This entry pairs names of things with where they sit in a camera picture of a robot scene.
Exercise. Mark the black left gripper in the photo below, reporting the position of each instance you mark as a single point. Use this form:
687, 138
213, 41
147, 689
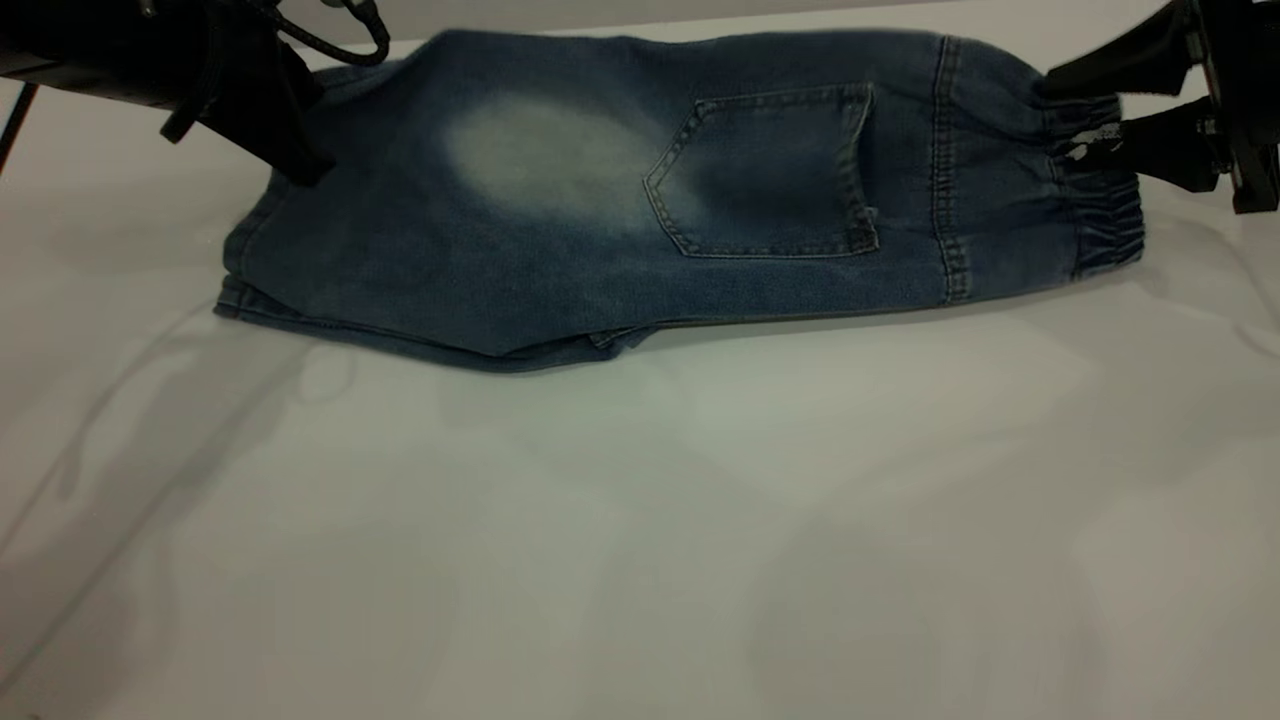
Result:
110, 40

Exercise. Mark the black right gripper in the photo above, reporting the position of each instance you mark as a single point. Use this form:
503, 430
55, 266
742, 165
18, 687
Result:
1250, 90

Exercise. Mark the blue denim pants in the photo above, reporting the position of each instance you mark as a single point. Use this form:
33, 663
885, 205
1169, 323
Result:
560, 270

